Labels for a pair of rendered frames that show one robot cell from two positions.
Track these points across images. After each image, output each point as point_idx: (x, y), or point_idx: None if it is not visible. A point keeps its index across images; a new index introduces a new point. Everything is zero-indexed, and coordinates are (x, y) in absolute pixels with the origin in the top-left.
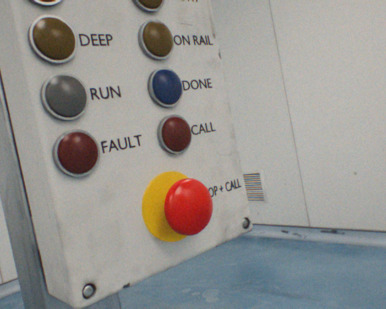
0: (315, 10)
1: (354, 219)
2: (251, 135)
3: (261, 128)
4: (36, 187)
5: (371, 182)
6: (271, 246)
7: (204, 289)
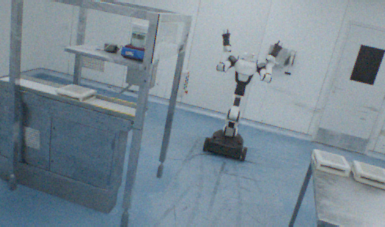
0: (154, 2)
1: None
2: (105, 40)
3: (112, 39)
4: (180, 89)
5: None
6: (105, 92)
7: None
